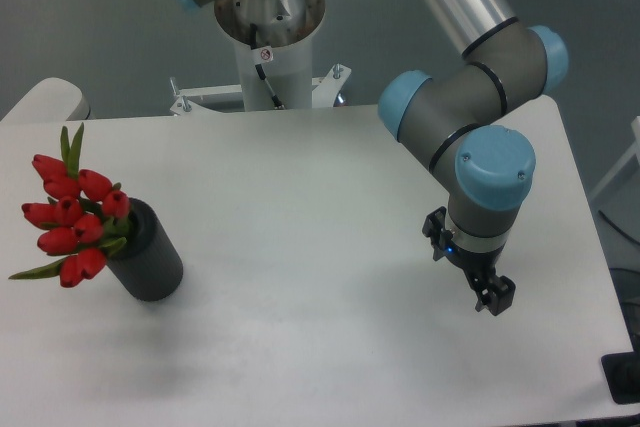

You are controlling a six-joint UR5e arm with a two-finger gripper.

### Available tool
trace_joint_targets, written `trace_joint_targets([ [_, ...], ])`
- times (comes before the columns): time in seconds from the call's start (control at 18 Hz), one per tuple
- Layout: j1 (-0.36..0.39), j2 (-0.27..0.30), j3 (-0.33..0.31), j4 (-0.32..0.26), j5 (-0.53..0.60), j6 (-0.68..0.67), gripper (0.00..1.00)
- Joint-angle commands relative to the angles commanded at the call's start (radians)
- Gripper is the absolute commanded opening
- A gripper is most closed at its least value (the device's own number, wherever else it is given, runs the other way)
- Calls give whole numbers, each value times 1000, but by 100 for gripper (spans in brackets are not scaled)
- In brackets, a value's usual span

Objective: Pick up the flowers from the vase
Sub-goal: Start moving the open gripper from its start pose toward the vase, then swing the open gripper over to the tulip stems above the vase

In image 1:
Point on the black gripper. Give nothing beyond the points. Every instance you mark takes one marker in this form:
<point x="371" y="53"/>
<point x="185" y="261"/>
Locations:
<point x="475" y="256"/>

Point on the red tulip bouquet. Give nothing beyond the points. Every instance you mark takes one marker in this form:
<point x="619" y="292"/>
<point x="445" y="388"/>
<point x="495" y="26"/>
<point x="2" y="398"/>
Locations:
<point x="86" y="220"/>

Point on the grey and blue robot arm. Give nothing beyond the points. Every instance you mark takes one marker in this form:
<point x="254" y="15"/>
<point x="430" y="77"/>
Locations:
<point x="451" y="126"/>

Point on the dark grey ribbed vase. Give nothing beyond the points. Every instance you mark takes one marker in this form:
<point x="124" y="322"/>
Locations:
<point x="148" y="267"/>

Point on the black device at table edge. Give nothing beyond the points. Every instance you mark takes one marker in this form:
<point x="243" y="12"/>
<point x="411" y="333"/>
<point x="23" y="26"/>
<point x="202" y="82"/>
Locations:
<point x="622" y="376"/>

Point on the white rounded chair back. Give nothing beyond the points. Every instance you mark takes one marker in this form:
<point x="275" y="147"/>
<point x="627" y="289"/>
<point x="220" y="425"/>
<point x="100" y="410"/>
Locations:
<point x="51" y="100"/>

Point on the white frame at right edge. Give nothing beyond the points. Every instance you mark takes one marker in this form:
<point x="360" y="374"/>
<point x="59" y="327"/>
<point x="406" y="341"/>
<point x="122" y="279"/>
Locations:
<point x="623" y="169"/>

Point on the white pedestal base frame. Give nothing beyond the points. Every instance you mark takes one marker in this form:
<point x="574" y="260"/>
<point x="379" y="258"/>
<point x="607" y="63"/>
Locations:
<point x="284" y="92"/>

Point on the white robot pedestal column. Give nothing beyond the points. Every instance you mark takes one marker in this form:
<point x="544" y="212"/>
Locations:
<point x="276" y="34"/>

